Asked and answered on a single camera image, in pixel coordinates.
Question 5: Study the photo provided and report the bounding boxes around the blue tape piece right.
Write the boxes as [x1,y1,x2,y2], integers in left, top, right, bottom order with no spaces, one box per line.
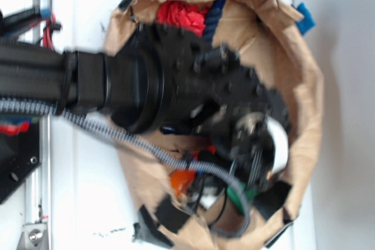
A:
[292,2,316,36]

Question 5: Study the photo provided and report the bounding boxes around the red crumpled paper ball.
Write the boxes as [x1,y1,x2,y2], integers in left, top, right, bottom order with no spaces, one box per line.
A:
[155,1,209,37]

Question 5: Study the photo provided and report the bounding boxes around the grey braided cable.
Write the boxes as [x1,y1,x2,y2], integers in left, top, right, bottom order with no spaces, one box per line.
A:
[0,94,251,238]

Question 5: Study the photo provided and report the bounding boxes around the brown paper bag bin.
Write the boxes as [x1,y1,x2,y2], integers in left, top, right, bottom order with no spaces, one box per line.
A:
[104,0,323,249]

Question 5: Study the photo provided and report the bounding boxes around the dark navy twisted rope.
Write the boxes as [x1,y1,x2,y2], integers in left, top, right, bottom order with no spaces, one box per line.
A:
[160,0,227,136]

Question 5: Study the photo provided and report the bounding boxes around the orange plastic toy carrot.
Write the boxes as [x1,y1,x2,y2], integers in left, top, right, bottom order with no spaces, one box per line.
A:
[169,144,214,197]

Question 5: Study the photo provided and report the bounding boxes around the green wooden block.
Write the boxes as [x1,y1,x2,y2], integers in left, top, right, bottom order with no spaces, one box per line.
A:
[226,182,258,215]

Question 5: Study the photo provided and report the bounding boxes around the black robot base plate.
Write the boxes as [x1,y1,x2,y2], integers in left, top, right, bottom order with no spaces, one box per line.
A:
[1,121,40,204]

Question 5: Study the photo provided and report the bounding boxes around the metal corner bracket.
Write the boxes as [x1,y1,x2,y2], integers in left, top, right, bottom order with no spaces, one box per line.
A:
[16,223,50,250]

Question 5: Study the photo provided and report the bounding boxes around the black tape patch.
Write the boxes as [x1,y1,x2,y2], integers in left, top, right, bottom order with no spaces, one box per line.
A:
[133,196,191,249]
[253,180,292,221]

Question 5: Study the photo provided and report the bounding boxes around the black tape patch right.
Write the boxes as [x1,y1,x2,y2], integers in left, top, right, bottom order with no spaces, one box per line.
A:
[253,180,292,221]

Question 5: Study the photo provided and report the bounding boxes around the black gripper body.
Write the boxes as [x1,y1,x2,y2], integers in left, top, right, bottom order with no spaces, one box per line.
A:
[192,46,290,186]

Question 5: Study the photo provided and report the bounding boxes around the aluminium extrusion rail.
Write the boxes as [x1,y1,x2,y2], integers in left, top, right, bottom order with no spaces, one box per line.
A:
[25,0,53,224]

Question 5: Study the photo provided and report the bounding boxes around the black tape patch bottom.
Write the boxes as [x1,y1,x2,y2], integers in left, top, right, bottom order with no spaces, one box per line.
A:
[133,196,191,249]

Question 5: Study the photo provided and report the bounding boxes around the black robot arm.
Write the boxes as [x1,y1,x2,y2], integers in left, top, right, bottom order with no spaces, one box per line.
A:
[1,24,291,185]

